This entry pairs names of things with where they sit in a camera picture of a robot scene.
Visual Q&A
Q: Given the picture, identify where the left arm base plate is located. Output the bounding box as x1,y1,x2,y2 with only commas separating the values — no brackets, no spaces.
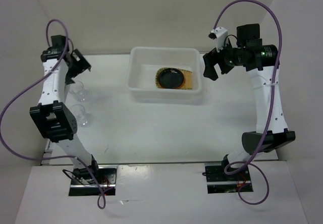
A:
62,165,117,196

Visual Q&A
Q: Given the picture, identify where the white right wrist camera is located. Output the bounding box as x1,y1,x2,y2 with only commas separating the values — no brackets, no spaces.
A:
208,27,228,52

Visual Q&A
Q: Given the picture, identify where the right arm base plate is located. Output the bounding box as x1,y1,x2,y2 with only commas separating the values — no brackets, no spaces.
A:
202,162,253,194

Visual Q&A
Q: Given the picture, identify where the black round dish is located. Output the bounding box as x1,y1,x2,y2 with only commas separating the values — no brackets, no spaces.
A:
157,68,184,89

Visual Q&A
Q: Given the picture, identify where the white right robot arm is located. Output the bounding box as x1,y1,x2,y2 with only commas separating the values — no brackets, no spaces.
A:
203,24,296,180

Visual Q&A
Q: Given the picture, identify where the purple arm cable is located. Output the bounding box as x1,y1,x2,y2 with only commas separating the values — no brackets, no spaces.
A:
0,19,114,209
212,0,282,205

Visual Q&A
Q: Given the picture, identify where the woven bamboo tray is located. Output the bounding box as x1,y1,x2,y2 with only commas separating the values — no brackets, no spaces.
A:
155,68,192,90

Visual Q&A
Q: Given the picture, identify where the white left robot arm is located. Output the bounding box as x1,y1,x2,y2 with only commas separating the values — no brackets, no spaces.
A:
29,35,100,184

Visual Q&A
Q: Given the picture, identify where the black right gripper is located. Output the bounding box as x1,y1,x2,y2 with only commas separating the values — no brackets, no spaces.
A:
203,37,245,80

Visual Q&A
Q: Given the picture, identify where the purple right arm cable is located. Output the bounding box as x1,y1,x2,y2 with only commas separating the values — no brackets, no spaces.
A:
212,0,282,205

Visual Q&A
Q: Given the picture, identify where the clear plastic cup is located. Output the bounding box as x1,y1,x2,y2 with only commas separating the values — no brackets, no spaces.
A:
69,80,87,102
69,104,89,127

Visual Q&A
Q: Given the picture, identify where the clear plastic bin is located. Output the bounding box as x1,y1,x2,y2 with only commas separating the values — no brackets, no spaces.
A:
126,47,202,104

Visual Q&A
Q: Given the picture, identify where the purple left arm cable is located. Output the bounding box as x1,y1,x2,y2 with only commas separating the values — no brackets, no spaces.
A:
0,19,114,209

